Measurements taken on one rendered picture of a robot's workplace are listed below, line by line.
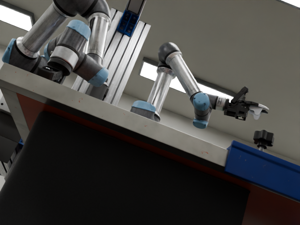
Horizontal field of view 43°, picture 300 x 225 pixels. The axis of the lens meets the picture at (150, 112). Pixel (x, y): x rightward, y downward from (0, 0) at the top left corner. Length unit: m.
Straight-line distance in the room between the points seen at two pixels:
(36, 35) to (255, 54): 2.55
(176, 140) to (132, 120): 0.10
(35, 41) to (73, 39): 0.57
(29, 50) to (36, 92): 0.98
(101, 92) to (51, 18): 0.46
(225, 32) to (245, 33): 0.19
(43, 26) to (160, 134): 1.02
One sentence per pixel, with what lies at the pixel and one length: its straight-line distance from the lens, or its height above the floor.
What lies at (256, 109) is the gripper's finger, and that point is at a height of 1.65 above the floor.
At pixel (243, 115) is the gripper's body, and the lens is 1.94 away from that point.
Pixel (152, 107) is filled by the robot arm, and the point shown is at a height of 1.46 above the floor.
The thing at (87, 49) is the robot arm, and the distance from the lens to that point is 1.37.
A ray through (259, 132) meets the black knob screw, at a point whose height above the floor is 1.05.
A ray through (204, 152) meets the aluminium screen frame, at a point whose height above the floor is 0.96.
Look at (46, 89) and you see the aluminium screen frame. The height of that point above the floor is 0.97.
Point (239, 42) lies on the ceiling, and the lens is 3.73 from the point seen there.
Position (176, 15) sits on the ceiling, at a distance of 3.66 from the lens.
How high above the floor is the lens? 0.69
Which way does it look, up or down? 24 degrees up
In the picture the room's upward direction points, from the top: 21 degrees clockwise
